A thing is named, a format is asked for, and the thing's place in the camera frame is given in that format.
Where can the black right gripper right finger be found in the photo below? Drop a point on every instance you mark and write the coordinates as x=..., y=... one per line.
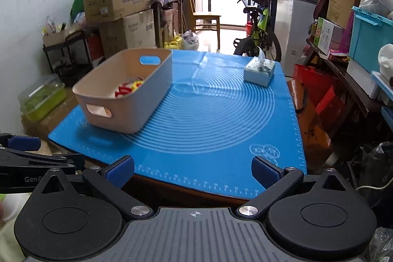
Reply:
x=277, y=183

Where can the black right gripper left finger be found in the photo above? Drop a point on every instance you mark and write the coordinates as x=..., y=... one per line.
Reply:
x=108, y=182

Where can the beige plastic storage bin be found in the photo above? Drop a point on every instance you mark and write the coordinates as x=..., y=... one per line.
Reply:
x=127, y=114

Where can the red yellow toy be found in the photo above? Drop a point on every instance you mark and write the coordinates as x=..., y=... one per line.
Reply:
x=127, y=88

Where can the brown printed cardboard box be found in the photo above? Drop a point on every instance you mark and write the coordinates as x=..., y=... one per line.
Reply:
x=45, y=126

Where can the green lidded plastic container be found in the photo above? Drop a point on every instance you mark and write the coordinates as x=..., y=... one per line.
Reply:
x=40, y=98

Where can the blue silicone table mat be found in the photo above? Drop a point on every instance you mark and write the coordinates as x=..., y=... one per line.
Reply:
x=206, y=131

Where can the red paper bag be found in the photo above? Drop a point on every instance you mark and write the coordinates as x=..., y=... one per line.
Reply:
x=319, y=108

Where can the blue white tissue box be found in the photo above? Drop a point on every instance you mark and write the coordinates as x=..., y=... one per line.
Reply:
x=259, y=70

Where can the black metal shelf rack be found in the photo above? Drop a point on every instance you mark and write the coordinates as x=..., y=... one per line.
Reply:
x=71, y=60

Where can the open cardboard box on rack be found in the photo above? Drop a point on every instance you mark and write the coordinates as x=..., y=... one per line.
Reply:
x=58, y=38

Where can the red white appliance box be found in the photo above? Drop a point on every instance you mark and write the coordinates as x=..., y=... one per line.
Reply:
x=95, y=47

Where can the yellow plastic jug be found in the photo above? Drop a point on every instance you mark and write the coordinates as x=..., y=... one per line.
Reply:
x=175, y=43

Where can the large stacked cardboard box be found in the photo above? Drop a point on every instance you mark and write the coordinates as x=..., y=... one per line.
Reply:
x=131, y=32

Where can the white chest freezer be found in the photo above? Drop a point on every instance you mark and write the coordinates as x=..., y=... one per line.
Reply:
x=293, y=19

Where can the teal plastic crate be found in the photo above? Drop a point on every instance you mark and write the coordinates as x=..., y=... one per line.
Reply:
x=370, y=32

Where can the green black bicycle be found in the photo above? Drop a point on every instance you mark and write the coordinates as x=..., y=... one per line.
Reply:
x=261, y=37

